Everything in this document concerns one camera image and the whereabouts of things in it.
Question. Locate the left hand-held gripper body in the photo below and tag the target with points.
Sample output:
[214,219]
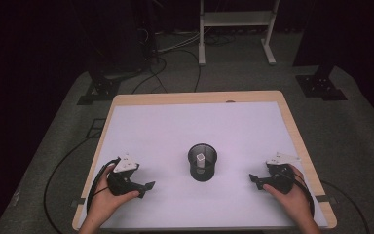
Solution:
[121,182]

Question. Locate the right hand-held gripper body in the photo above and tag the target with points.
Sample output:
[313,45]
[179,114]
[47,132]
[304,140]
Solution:
[280,178]

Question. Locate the black mesh pen holder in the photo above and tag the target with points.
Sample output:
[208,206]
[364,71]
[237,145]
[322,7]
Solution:
[202,172]

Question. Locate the white rectangular eraser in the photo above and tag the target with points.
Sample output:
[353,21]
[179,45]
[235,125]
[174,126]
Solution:
[200,159]

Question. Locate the person's right hand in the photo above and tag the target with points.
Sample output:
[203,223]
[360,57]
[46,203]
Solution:
[290,201]

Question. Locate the person's left hand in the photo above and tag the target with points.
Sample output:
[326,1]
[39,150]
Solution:
[102,201]

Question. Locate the black tape strip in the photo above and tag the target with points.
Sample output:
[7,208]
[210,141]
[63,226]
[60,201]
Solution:
[326,199]
[78,202]

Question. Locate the white table mat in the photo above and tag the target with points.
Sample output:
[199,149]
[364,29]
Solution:
[181,130]

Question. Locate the black stand base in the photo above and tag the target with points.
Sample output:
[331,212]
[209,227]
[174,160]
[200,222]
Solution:
[321,86]
[102,89]

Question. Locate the wooden table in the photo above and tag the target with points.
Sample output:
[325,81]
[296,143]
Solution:
[194,97]

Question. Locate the white metal stand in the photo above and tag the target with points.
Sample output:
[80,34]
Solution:
[237,18]

